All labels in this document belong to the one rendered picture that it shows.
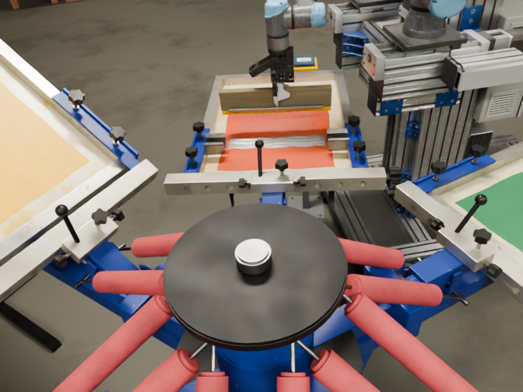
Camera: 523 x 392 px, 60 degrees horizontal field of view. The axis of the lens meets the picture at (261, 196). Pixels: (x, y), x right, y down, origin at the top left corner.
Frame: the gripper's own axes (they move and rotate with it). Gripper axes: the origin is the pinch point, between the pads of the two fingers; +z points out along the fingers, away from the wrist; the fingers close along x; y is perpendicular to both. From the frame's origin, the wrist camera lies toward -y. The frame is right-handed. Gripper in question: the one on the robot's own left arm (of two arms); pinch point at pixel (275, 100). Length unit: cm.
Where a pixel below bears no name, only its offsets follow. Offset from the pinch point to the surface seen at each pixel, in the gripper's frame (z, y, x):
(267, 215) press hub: -23, 2, -87
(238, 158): 13.6, -13.7, -16.4
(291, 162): 13.7, 5.4, -20.2
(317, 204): 108, 19, 65
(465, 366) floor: 109, 78, -43
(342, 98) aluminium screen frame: 10.3, 26.2, 18.7
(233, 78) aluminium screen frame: 10.2, -20.7, 42.3
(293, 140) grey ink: 13.2, 6.3, -6.7
